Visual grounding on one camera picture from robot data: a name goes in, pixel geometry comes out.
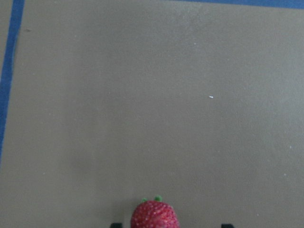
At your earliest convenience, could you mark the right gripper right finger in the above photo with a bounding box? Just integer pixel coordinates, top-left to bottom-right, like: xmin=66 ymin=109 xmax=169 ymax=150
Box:
xmin=221 ymin=224 xmax=233 ymax=228

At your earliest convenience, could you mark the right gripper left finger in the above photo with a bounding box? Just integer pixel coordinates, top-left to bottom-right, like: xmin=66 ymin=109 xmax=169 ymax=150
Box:
xmin=110 ymin=223 xmax=122 ymax=228

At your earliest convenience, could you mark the red strawberry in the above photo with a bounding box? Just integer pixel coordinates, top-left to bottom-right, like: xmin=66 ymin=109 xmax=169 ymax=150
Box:
xmin=130 ymin=195 xmax=180 ymax=228

